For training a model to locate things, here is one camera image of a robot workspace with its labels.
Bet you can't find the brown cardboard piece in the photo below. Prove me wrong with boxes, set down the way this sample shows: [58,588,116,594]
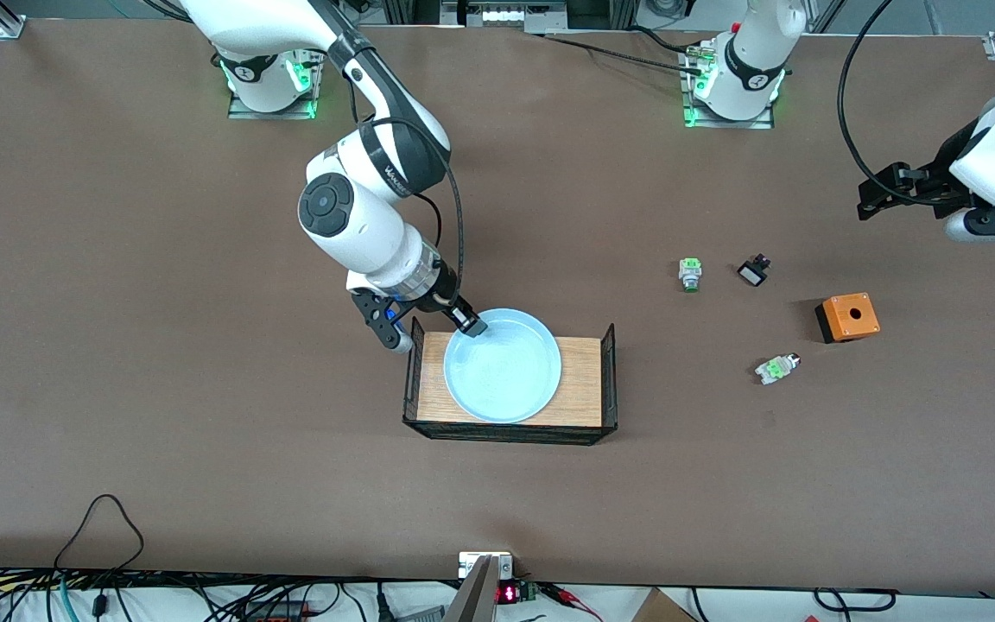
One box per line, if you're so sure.
[631,587,699,622]

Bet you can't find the black coiled cable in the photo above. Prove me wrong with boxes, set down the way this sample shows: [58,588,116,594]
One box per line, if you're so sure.
[813,587,897,612]

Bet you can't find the black wire rack wooden base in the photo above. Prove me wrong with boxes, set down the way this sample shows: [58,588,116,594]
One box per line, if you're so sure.
[402,316,619,447]

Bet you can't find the light blue round plate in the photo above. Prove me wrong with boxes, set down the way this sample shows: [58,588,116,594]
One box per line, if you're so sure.
[443,308,563,425]

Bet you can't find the red clip lead wires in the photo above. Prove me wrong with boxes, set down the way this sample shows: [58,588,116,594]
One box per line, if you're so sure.
[541,583,604,619]

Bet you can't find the silver camera mount bracket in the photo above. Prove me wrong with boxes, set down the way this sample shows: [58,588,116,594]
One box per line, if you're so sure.
[458,551,514,581]

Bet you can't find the black cable on table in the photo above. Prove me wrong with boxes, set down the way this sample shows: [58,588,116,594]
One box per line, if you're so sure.
[525,31,706,74]

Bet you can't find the green and white switch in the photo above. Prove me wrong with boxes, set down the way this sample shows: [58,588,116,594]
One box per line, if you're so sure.
[754,352,802,386]

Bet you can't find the white lit device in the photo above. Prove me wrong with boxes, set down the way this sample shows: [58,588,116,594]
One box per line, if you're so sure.
[441,0,567,29]

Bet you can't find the orange button enclosure box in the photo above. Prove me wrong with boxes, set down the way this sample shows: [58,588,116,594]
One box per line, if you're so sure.
[814,292,881,345]

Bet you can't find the aluminium camera mount bar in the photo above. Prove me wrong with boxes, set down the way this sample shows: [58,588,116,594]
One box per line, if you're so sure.
[443,555,499,622]

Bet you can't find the thin black looped cable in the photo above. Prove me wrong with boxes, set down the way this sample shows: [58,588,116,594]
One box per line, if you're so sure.
[53,493,146,573]

